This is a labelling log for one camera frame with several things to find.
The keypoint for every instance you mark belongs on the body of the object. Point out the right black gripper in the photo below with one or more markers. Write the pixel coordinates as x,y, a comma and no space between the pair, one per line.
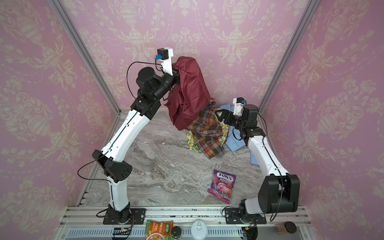
225,116

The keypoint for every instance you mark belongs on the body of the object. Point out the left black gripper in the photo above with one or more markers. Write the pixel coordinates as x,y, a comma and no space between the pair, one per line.
176,76

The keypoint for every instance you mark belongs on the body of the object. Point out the red plaid flannel shirt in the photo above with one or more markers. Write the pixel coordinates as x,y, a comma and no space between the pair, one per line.
206,119

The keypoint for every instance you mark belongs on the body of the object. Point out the maroon cloth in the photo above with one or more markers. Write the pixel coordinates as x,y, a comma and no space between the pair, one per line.
190,96

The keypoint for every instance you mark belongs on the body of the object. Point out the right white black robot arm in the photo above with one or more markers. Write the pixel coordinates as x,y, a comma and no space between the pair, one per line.
280,190

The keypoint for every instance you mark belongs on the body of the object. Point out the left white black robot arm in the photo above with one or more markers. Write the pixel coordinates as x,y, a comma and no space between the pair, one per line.
152,88

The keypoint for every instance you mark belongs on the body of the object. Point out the light blue cloth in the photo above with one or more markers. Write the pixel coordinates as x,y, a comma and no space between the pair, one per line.
235,143

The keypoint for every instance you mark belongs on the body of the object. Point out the yellow floral cloth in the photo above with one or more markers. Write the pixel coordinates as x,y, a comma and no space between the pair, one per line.
210,142

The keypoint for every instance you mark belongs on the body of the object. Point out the purple Fox's candy bag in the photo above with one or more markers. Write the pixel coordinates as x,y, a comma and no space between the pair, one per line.
222,186

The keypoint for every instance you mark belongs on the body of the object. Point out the white round lidded container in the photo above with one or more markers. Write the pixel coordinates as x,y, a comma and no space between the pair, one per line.
199,230

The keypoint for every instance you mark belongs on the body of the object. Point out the black round object bottom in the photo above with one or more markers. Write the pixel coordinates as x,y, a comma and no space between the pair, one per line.
250,233

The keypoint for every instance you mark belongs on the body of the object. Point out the small black round cap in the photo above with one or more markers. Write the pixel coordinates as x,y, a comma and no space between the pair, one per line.
177,233

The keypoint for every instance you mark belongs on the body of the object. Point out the brown jar with black lid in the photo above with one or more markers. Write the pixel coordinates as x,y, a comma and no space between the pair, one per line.
286,228

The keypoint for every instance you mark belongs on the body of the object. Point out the orange green snack packet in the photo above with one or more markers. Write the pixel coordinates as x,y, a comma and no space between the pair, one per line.
159,230

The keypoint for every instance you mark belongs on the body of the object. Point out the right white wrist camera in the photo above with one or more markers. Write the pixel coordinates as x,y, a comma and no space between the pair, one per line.
238,105

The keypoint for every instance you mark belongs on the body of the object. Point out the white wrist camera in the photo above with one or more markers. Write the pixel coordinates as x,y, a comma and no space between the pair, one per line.
164,55
238,105

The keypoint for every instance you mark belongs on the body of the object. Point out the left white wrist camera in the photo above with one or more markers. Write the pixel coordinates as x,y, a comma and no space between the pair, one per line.
164,55

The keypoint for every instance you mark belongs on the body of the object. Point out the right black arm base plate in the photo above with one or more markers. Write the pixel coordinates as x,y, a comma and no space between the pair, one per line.
235,216

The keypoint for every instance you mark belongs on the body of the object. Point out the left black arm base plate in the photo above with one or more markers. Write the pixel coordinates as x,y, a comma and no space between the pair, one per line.
125,217

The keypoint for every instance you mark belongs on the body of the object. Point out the aluminium front frame rail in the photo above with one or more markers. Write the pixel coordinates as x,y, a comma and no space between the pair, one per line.
211,214

